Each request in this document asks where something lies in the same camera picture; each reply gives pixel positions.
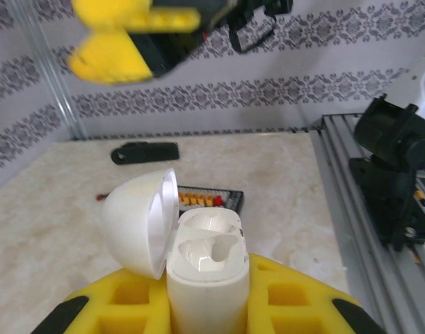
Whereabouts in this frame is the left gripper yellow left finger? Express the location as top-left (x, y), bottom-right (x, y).
top-left (33, 267), bottom-right (173, 334)

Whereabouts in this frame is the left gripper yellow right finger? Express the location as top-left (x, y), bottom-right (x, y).
top-left (246, 253), bottom-right (387, 334)

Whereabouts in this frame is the white earbuds charging case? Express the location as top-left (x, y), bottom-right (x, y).
top-left (101, 168), bottom-right (250, 334)

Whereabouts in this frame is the black stapler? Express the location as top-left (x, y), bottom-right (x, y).
top-left (110, 141), bottom-right (181, 165)

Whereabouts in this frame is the black screwdriver bit set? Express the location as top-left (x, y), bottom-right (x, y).
top-left (177, 185), bottom-right (247, 214)

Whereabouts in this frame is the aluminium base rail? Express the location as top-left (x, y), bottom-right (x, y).
top-left (309, 113), bottom-right (425, 334)

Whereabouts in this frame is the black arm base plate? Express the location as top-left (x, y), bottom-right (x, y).
top-left (349, 158), bottom-right (425, 252)

